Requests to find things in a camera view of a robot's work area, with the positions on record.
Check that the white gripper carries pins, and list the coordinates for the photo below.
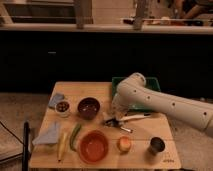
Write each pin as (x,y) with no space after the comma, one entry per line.
(118,112)

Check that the wooden board eraser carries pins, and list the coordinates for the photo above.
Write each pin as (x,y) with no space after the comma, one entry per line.
(106,116)

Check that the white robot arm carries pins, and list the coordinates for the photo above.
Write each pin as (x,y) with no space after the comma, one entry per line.
(132,90)

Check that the orange bowl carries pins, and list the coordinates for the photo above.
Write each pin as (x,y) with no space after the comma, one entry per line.
(93,147)

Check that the small white bowl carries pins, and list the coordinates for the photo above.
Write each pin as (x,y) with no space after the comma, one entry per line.
(62,108)

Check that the metal spoon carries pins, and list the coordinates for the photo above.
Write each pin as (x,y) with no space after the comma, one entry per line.
(117,124)

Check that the white spoon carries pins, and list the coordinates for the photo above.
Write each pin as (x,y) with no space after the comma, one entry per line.
(134,117)

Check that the orange round fruit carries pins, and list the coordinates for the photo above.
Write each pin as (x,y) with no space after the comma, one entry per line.
(124,144)

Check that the green chili pepper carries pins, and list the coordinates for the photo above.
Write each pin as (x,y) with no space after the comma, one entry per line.
(74,135)

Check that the green plastic tray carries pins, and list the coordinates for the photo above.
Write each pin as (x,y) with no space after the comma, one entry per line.
(151,83)

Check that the dark metal cup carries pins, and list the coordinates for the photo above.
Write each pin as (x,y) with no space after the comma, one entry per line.
(156,145)

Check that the yellow corn cob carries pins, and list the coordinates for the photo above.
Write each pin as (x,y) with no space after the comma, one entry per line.
(61,146)

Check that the blue sponge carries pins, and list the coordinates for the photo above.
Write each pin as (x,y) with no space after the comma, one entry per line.
(57,97)

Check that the light blue cloth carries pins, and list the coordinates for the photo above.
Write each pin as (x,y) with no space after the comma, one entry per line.
(49,136)

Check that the black pole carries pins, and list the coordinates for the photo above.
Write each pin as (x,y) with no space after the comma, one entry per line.
(25,156)

